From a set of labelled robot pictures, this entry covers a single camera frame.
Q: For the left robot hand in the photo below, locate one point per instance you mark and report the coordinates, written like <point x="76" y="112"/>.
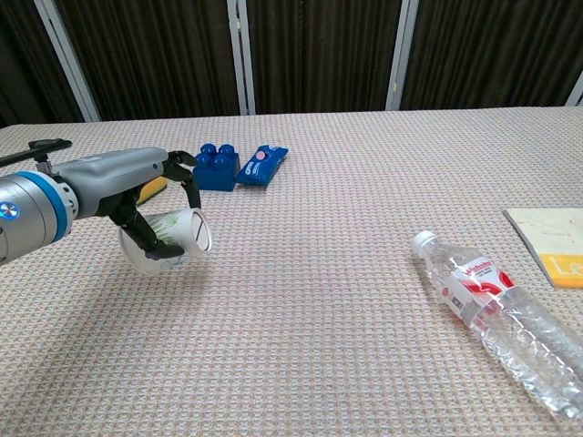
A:
<point x="114" y="177"/>

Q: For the white paper cup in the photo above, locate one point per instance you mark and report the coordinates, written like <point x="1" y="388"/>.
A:
<point x="189" y="232"/>

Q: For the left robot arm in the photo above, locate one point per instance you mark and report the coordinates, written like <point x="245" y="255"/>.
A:
<point x="27" y="214"/>

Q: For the yellow sponge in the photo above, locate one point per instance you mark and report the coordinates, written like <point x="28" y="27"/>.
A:
<point x="152" y="191"/>

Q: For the blue toy brick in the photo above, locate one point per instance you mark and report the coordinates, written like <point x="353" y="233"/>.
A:
<point x="218" y="173"/>

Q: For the blue snack packet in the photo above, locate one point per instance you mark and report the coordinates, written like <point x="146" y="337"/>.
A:
<point x="259" y="166"/>

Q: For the beige woven tablecloth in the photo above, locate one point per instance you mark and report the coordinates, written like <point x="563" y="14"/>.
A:
<point x="296" y="341"/>

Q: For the clear plastic water bottle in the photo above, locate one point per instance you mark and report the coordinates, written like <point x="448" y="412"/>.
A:
<point x="501" y="309"/>

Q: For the black bracket on arm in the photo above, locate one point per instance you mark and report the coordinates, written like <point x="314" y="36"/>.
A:
<point x="48" y="145"/>

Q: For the grey partition post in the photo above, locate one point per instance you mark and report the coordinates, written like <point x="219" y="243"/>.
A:
<point x="395" y="54"/>
<point x="240" y="59"/>
<point x="68" y="64"/>
<point x="576" y="93"/>

